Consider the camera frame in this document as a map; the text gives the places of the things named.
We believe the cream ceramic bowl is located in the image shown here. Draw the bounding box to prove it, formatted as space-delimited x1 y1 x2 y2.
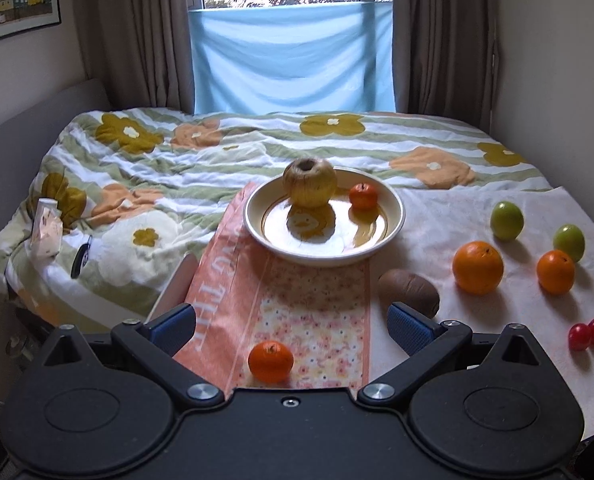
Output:
243 167 406 267

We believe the orange floral printed cloth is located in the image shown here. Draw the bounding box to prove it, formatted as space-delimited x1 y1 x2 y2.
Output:
172 182 373 393

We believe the large orange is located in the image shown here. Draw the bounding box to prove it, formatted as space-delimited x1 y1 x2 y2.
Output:
452 241 505 296

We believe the black and white small object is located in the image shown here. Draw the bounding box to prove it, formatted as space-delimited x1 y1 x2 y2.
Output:
71 237 94 279

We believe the brown kiwi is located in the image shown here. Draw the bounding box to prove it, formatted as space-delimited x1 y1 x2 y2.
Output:
377 269 440 319

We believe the white packet on bed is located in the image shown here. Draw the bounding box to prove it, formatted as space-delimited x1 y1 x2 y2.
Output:
31 198 62 259

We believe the small tangerine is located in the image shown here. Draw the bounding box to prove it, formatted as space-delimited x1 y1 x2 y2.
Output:
348 183 379 211
248 340 295 382

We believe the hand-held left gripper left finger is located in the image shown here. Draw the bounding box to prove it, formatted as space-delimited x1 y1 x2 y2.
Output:
42 302 226 404

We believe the white fleece blanket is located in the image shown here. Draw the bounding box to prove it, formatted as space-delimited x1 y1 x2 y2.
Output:
367 185 594 441

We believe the green apple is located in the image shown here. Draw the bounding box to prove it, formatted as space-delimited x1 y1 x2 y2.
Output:
553 224 586 263
490 201 524 240

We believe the floral striped blanket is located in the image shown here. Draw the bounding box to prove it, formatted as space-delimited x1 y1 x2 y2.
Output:
0 107 553 336

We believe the medium orange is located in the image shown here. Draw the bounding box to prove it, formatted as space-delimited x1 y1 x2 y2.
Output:
536 250 576 295

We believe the yellow wrinkled apple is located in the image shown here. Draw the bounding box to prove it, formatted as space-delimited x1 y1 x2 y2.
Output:
282 157 338 209

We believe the light blue cloth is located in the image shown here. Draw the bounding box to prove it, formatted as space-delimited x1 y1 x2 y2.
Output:
188 1 397 116

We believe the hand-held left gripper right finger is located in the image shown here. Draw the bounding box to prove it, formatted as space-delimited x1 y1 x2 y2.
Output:
357 302 545 405

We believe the brown curtain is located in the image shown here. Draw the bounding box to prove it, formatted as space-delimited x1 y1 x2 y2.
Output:
72 0 200 113
392 0 500 133

